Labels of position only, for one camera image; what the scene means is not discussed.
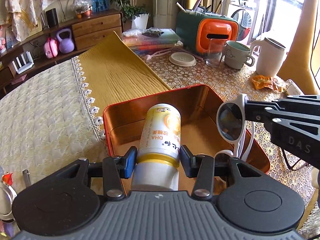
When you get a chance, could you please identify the green orange desk organizer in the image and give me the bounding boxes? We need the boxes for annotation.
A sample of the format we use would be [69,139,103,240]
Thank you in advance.
[176,10,240,58]

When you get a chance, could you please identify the black speaker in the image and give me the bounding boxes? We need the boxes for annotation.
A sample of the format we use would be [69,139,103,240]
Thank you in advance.
[45,8,59,28]

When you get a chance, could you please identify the orange snack wrapper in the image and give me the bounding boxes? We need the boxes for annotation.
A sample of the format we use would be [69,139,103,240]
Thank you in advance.
[251,75,284,92]

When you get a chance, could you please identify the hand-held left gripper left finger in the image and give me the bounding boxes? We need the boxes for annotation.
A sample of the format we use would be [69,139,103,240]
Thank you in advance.
[72,146,138,201]

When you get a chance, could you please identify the purple kettlebell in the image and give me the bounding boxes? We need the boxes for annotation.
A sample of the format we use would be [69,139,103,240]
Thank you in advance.
[56,29,75,54]

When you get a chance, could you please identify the white yellow supplement bottle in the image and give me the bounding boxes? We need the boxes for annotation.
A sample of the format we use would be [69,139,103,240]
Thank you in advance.
[130,103,182,192]

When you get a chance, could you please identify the blue photo box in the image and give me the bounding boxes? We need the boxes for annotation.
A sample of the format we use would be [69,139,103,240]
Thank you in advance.
[90,0,110,12]

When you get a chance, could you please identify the white packet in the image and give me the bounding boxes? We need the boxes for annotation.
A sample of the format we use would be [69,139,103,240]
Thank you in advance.
[284,79,304,97]

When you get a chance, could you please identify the orange tin box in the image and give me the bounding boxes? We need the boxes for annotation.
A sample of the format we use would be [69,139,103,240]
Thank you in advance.
[102,84,271,197]

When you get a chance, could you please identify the wooden cabinet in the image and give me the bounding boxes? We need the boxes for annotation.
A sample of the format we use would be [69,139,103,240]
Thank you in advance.
[0,9,124,92]

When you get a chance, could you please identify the clear drinking glass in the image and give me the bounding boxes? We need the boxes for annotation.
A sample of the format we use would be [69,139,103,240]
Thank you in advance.
[205,38,227,66]

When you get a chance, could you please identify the white round lid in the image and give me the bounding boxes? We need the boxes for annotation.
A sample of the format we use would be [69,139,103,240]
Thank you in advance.
[169,52,197,67]

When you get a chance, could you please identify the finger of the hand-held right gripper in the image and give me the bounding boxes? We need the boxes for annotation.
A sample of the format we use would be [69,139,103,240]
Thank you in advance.
[244,94,320,131]

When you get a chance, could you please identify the yellow cloth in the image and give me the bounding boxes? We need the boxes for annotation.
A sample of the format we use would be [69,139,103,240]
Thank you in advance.
[72,31,173,120]

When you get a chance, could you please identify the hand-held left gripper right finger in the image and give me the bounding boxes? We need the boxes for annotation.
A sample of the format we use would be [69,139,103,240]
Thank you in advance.
[179,144,251,198]

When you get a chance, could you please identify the white sunglasses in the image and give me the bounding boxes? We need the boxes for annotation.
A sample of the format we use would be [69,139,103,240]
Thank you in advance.
[214,94,256,165]

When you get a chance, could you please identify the plastic bag of fruit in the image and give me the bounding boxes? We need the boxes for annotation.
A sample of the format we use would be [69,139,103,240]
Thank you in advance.
[74,0,93,18]

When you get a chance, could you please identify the white insulated mug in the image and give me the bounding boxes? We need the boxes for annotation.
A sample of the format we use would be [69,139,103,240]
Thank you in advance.
[249,37,286,78]

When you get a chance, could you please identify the pink plastic spoon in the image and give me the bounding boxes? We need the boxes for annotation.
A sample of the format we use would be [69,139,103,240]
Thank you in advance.
[144,49,173,60]

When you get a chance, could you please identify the white router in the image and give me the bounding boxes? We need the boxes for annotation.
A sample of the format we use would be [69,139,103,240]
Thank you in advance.
[12,51,35,75]

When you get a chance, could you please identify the potted plant white pot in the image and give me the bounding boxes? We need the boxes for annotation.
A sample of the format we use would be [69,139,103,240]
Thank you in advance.
[100,0,150,30]

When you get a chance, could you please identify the white green mug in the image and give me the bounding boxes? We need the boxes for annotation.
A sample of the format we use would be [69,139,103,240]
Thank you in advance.
[223,41,255,70]

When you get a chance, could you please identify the stack of books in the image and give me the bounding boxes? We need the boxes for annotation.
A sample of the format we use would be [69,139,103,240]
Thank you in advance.
[122,27,182,53]

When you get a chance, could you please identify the dark patterned pouch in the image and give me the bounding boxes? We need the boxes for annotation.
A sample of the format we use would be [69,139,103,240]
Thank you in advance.
[142,28,165,37]

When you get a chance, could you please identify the hanging patterned cloth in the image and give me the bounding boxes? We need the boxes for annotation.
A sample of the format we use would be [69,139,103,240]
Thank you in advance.
[5,0,100,42]

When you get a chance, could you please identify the pink toy case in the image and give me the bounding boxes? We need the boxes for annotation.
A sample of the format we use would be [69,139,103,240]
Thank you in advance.
[44,37,59,59]

